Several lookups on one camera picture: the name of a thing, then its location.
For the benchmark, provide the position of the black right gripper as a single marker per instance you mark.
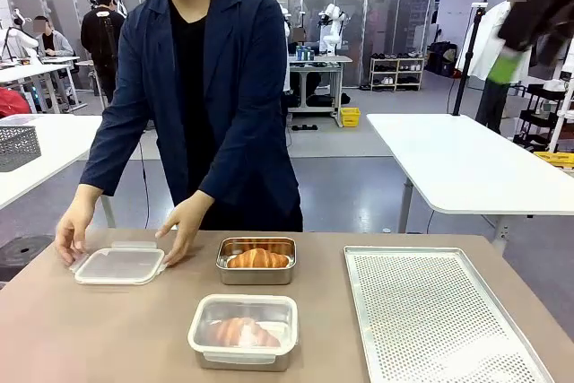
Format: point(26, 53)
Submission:
point(547, 11)

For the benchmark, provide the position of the golden brown croissant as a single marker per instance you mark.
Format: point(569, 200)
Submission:
point(237, 331)
point(258, 259)

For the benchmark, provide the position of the translucent white plastic lid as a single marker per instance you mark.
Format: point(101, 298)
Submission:
point(119, 266)
point(244, 307)

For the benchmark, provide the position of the person's right forearm navy sleeve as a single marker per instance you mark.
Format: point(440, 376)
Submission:
point(105, 159)

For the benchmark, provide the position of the person's left forearm navy sleeve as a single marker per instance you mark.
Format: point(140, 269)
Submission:
point(226, 176)

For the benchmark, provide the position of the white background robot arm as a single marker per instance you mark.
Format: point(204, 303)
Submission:
point(18, 40)

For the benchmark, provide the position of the stainless steel rectangular container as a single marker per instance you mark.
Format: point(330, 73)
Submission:
point(255, 275)
point(244, 360)

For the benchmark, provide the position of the person's left hand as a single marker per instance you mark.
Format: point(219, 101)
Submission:
point(186, 226)

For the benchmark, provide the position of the person's right hand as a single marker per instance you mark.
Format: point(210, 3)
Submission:
point(74, 230)

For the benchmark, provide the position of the black stand with white top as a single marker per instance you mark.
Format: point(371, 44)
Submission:
point(468, 51)

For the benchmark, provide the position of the black rolling cart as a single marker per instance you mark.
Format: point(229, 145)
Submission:
point(542, 114)

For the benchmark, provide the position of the black bag on floor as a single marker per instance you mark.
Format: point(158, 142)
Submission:
point(441, 60)

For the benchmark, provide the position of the yellow flat crate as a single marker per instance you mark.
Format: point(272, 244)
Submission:
point(556, 159)

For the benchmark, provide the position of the wooden shoe rack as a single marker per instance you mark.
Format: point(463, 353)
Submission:
point(397, 73)

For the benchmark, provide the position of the yellow plastic basket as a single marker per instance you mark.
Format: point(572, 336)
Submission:
point(350, 117)

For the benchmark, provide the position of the white background humanoid robot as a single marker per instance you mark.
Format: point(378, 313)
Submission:
point(332, 28)

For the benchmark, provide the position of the grey background workbench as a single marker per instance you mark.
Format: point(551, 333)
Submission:
point(320, 60)

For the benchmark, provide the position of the perforated metal baking tray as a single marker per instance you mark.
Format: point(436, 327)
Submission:
point(439, 320)

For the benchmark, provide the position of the person in navy jacket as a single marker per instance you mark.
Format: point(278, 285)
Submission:
point(215, 100)

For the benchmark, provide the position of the man in black with cap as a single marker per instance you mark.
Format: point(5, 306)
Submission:
point(101, 33)

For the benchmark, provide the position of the seated person in grey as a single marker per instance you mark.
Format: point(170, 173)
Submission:
point(54, 42)

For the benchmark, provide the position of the white table with grey basket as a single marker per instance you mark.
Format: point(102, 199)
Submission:
point(54, 145)

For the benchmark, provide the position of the white background work desk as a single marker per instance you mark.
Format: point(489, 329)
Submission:
point(40, 73)

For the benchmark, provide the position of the red fabric bag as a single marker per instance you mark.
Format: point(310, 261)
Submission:
point(13, 102)

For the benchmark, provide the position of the grey mesh plastic basket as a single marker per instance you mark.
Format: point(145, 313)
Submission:
point(18, 147)

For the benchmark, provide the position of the black round floor base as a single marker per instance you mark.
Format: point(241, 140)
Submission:
point(24, 253)

